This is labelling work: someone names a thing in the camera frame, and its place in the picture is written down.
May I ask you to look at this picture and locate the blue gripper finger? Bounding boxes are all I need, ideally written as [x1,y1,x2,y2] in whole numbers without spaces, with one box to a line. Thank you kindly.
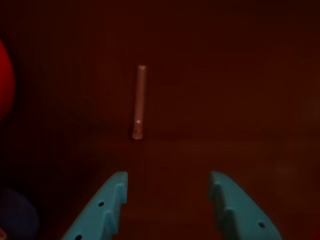
[61,171,129,240]
[208,171,283,240]

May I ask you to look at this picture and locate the clear plastic tube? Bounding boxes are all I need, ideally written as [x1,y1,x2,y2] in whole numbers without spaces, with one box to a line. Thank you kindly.
[131,64,148,140]

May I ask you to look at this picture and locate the blue plastic bucket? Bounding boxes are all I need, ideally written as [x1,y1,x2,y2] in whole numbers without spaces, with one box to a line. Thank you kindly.
[0,187,41,240]

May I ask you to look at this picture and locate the dark grey textured mat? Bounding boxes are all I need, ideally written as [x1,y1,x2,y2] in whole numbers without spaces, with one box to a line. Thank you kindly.
[0,0,320,240]

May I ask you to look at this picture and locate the red plastic bucket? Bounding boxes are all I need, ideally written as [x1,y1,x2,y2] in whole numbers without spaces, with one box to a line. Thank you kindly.
[0,37,17,123]

